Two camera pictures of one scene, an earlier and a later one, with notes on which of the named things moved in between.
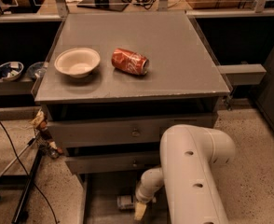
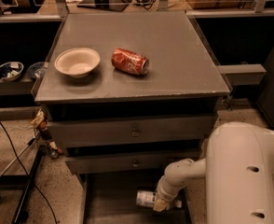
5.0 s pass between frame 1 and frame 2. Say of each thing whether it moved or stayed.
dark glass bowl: stayed
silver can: moved
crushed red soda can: stayed
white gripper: moved
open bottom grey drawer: stayed
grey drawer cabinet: stayed
